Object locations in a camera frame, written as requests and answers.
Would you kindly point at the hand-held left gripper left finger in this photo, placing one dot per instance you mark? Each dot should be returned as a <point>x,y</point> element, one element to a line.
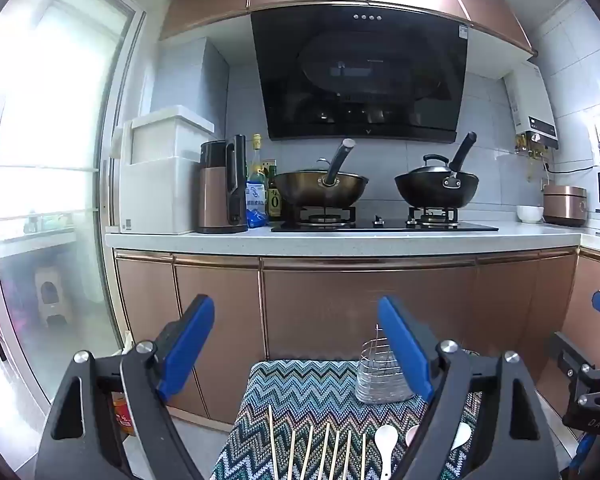
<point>187,345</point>

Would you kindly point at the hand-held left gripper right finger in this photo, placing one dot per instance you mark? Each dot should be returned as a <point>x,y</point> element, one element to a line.
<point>405,350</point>

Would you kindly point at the white ceramic spoon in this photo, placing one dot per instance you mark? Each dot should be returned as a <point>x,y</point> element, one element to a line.
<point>412,435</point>
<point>462,435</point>
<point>386,437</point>

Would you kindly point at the row of wooden chopsticks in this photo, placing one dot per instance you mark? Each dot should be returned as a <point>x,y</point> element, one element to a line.
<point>271,435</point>

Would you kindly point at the person's right hand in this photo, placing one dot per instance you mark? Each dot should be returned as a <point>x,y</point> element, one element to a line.
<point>584,452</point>

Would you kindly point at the orange labelled bottle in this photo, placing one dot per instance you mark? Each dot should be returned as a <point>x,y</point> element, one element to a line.
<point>125,415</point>

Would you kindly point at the zigzag knit cloth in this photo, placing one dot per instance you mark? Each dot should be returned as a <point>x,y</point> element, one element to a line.
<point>310,395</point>

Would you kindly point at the copper rice cooker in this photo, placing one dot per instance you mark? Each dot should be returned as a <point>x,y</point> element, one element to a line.
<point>565,205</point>

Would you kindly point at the white bowl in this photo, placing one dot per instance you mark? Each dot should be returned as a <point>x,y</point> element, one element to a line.
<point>530,214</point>

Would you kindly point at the black gas stove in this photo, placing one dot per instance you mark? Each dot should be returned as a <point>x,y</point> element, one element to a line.
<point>380,226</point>

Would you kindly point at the plastic stool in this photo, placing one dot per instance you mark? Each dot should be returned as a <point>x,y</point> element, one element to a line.
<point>52,295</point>

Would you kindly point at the copper thermos kettle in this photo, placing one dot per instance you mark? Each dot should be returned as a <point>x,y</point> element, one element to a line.
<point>212,195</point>

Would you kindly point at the blue plastic bag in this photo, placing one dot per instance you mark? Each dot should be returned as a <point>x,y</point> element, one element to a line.
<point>256,205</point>

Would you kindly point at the black wok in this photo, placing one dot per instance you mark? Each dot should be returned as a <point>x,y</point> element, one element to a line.
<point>430,192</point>

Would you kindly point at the white storage container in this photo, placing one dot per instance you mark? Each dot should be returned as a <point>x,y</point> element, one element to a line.
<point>170,185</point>

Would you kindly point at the dark labelled bottle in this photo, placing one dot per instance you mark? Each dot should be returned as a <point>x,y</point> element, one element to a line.
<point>274,200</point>

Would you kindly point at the dark pot lid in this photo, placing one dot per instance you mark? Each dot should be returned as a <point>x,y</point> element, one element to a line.
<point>430,167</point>

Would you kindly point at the bronze wok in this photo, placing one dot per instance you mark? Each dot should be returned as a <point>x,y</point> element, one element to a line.
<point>305,190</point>

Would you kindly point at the yellow cap oil bottle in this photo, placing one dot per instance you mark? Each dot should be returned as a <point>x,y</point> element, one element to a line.
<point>256,162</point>

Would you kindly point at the white water heater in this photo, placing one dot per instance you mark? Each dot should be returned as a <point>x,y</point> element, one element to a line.
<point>530,105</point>

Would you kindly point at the glass sliding door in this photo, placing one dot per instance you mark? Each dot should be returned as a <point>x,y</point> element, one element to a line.
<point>55,160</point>

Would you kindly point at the white pipe casing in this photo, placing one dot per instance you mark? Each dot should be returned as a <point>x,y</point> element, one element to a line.
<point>190,80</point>

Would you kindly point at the black range hood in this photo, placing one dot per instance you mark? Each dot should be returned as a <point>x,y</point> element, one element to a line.
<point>360,75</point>

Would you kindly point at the copper upper cabinet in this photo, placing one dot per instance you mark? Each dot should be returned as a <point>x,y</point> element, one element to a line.
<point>205,0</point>

